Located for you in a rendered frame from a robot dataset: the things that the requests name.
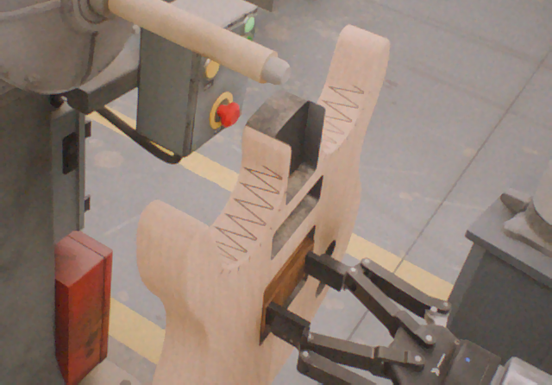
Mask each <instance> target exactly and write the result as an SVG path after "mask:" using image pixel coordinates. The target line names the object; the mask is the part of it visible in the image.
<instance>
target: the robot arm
mask: <svg viewBox="0 0 552 385"><path fill-rule="evenodd" d="M504 191H505V192H504V193H502V194H501V196H500V200H501V201H502V202H504V203H505V204H506V205H508V206H510V208H511V209H513V210H514V211H515V212H517V215H516V216H515V217H514V218H513V219H511V220H508V221H506V222H505V224H504V226H503V228H501V230H502V231H503V232H504V233H505V234H506V235H507V236H508V237H513V238H516V239H517V240H519V241H521V242H523V243H527V244H529V246H531V247H533V248H535V249H537V250H539V251H540V252H542V253H543V254H544V255H546V256H548V257H550V258H552V157H551V159H550V161H549V163H548V165H547V166H546V168H545V170H544V173H543V176H542V178H541V180H540V183H539V185H538V188H537V189H536V190H535V191H534V193H532V194H531V195H529V194H526V193H523V192H520V191H517V190H514V189H511V188H506V189H505V190H504ZM303 272H304V273H306V274H307V275H309V276H311V277H312V278H314V279H316V280H318V281H320V282H322V283H323V284H325V285H327V286H329V287H331V288H333V289H335V290H336V291H337V292H339V293H340V292H341V290H342V289H343V290H344V291H346V289H347V290H349V291H350V292H351V293H352V294H353V295H354V296H355V297H356V298H357V299H358V300H359V301H360V302H361V303H362V304H363V305H364V306H365V307H366V308H367V309H368V310H369V311H370V312H371V313H372V314H373V315H374V316H375V317H376V318H377V319H378V320H379V321H380V322H381V323H382V324H383V325H384V326H385V327H386V328H387V329H388V331H389V334H390V336H391V337H392V338H393V341H392V342H391V343H390V344H389V345H388V347H383V346H379V345H377V346H370V345H366V344H359V343H355V342H351V341H348V340H343V339H340V338H333V337H329V336H324V335H321V334H317V333H314V332H310V330H311V322H310V321H309V320H307V319H305V318H303V317H301V316H299V315H297V314H296V313H294V312H292V311H290V310H288V309H287V308H285V307H283V306H281V305H279V304H277V303H276V302H274V301H272V300H271V301H270V302H269V304H268V305H267V307H266V316H265V323H267V324H269V325H270V326H271V329H270V331H271V333H272V334H273V335H275V336H276V337H278V338H281V339H283V340H284V341H286V342H287V343H288V344H289V345H291V346H293V347H295V348H296V349H297V350H298V363H297V371H298V372H299V373H300V374H303V375H305V376H308V377H309V378H311V379H313V380H316V381H318V382H320V383H321V384H322V385H379V384H378V383H376V382H373V381H371V380H369V379H367V378H366V377H363V376H360V375H358V374H356V373H355V372H353V371H351V370H350V369H347V368H345V367H343V366H341V365H340V364H343V365H347V366H351V367H354V368H355V369H361V370H365V371H368V372H370V373H371V374H372V375H373V376H379V377H383V378H386V379H390V380H391V381H392V384H393V385H552V375H549V374H547V373H545V372H543V371H541V370H540V369H538V368H536V367H534V366H532V365H530V364H528V363H525V362H523V361H521V360H520V359H518V358H516V357H511V358H510V359H509V360H508V361H507V363H506V365H505V366H502V365H500V361H501V357H499V356H496V355H494V354H492V353H491V352H489V351H487V350H484V349H483V348H481V347H480V346H479V345H477V344H475V343H472V342H470V341H468V340H461V339H458V338H456V337H455V336H454V335H453V334H452V333H451V332H450V331H449V330H448V329H447V327H446V326H447V325H446V321H447V317H448V315H449V312H450V309H451V304H450V303H449V302H448V301H446V300H442V299H438V298H436V297H432V296H429V295H428V294H426V293H424V292H423V291H421V290H420V289H417V288H415V287H413V286H412V285H411V284H409V283H408V282H406V281H404V280H402V279H401V278H399V277H397V276H396V275H395V274H394V273H393V272H391V271H390V270H388V269H386V268H384V267H383V266H381V265H379V264H378V263H377V262H375V261H373V260H372V259H370V258H368V257H363V258H361V262H359V263H357V264H356V265H354V266H348V265H346V264H345V263H343V262H340V261H338V260H336V259H335V258H333V257H332V256H329V255H327V254H321V255H318V254H316V253H314V252H312V251H310V250H309V251H308V252H307V254H306V255H305V260H304V271H303ZM386 296H387V297H388V298H387V297H386ZM389 298H391V299H392V300H394V301H396V302H398V303H399V304H400V305H401V306H402V307H403V308H405V309H407V310H408V311H410V312H412V313H413V314H415V315H417V316H418V317H420V318H422V319H425V321H426V324H427V325H420V324H419V323H418V322H417V321H416V320H415V319H414V318H413V317H412V316H411V315H410V314H409V313H408V312H406V311H401V310H400V308H399V307H398V306H397V305H396V304H395V303H394V302H393V301H392V300H390V299H389ZM383 362H384V363H383ZM338 363H339V364H338Z"/></svg>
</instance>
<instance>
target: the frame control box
mask: <svg viewBox="0 0 552 385"><path fill-rule="evenodd" d="M169 4H171V5H174V6H176V7H178V8H180V9H182V10H183V11H184V12H187V13H189V14H191V15H193V16H196V17H198V18H200V19H203V20H205V21H206V22H210V23H212V24H214V25H217V26H218V27H220V28H224V29H226V30H228V31H229V32H232V33H234V34H236V35H239V36H241V37H243V38H246V39H247V38H248V37H249V36H251V37H252V38H253V40H254V36H255V30H256V20H257V7H256V6H254V5H252V4H251V3H247V2H245V1H243V0H173V1H171V2H170V3H169ZM249 14H253V15H254V17H255V22H254V26H253V28H252V30H251V31H250V32H249V33H248V34H244V33H243V30H242V29H243V24H244V21H245V19H246V17H247V16H248V15H249ZM210 63H211V60H210V59H208V58H205V57H204V56H202V55H200V54H197V53H194V52H192V51H191V50H189V49H187V48H185V47H181V46H180V45H178V44H176V43H174V42H171V41H170V40H168V39H167V38H165V37H163V36H160V35H157V34H156V33H154V32H152V31H149V30H147V29H145V28H143V27H141V38H140V53H139V68H138V70H139V83H138V98H137V112H136V127H135V129H134V128H132V127H131V126H130V125H129V124H127V123H126V122H125V121H123V120H122V119H121V118H120V117H119V116H118V115H117V114H115V113H114V112H113V111H112V110H110V109H109V108H108V107H106V106H103V107H102V108H100V109H98V110H96V112H97V113H98V114H100V115H101V116H102V117H104V118H105V119H106V120H108V121H109V122H110V123H112V124H113V125H114V126H116V127H117V128H118V129H119V130H120V131H121V132H122V133H124V134H125V135H126V136H128V137H129V138H130V139H131V140H133V141H134V142H136V143H137V144H138V145H139V146H141V147H142V148H144V149H145V150H146V151H147V152H148V153H150V154H151V155H153V156H154V157H156V158H157V159H159V160H160V161H164V162H166V163H170V164H173V165H174V164H177V163H180V162H181V161H182V160H183V158H186V157H187V156H189V155H191V154H192V153H193V152H194V151H196V150H197V149H198V148H200V147H201V146H203V145H204V144H205V143H207V141H209V140H210V139H211V138H213V137H214V136H216V135H217V134H218V133H220V132H221V131H222V130H223V129H224V128H225V127H223V126H222V118H221V117H219V116H218V115H217V112H218V109H219V107H220V106H221V105H222V104H224V105H226V106H227V105H228V104H229V103H231V102H235V103H237V104H239V107H240V116H239V117H241V116H242V107H243V102H244V97H245V91H246V86H247V82H248V77H246V76H244V75H242V74H240V73H237V72H235V71H233V70H231V69H229V68H227V67H225V66H222V65H220V64H219V67H218V70H217V72H216V75H215V77H213V78H212V79H209V78H207V69H208V66H209V64H210ZM63 103H64V100H63V98H62V96H61V95H59V94H52V96H51V98H50V105H51V111H57V110H59V109H61V105H62V104H63ZM150 141H151V142H154V143H156V144H157V145H159V146H161V147H162V148H165V149H167V150H169V151H171V152H173V153H174V154H173V155H170V154H168V153H166V152H165V151H163V150H162V149H160V148H158V147H157V146H156V145H154V144H153V143H151V142H150Z"/></svg>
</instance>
